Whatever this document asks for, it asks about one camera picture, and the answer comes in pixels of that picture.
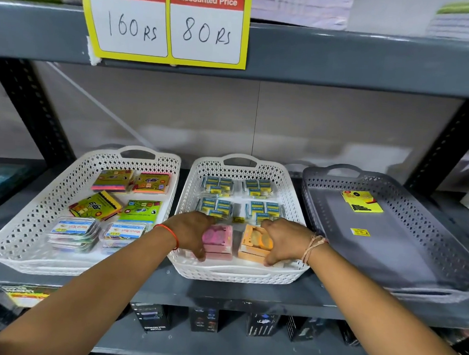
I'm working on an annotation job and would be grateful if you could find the person's left hand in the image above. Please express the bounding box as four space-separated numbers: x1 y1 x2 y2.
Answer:
159 209 217 262

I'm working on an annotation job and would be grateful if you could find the person's right hand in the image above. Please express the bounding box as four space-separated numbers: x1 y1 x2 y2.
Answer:
257 216 316 270

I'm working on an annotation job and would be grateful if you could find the pink eraser box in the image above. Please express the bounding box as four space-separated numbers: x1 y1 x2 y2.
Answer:
200 223 235 262

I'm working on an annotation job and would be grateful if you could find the group of staple packs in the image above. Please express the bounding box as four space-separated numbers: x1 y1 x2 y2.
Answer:
195 175 287 226

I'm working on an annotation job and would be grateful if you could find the orange eraser box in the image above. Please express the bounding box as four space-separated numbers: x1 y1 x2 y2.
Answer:
237 250 270 265
240 223 276 254

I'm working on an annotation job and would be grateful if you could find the green sticky notes pack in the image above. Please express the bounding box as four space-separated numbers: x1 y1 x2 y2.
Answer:
117 198 163 226

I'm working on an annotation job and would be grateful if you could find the sticky notes pack orange edge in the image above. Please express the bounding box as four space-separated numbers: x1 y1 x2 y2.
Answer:
132 171 172 196

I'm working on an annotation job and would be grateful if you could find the white perforated basket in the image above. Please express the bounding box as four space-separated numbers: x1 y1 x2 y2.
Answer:
0 137 183 284
165 149 317 288

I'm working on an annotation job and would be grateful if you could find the yellow note pad black print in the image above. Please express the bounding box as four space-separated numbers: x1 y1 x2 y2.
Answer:
339 189 386 215

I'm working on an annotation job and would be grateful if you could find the grey perforated basket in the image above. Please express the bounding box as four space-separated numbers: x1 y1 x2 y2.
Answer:
294 161 469 306

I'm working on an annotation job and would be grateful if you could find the sticky notes pack pink edge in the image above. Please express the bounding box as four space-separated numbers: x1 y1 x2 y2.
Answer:
90 167 135 195

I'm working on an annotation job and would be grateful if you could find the person's right forearm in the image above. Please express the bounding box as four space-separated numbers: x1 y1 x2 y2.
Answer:
301 237 469 355

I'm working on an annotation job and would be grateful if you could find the person's left forearm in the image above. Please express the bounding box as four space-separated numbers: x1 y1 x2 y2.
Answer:
0 216 179 355

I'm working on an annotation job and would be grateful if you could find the green yellow price sign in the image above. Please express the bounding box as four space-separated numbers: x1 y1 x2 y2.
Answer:
0 284 59 311
75 0 254 71

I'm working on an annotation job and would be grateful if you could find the stack of white notebooks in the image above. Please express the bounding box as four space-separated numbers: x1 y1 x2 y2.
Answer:
250 0 355 32

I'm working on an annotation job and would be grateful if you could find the stack of green cover notebooks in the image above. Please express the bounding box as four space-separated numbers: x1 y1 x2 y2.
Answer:
425 0 469 42

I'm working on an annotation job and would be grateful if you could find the beige thread bracelet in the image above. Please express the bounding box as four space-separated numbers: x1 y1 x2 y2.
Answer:
301 231 330 267

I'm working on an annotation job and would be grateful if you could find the white wall cable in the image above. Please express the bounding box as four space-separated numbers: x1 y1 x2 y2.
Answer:
42 61 164 151

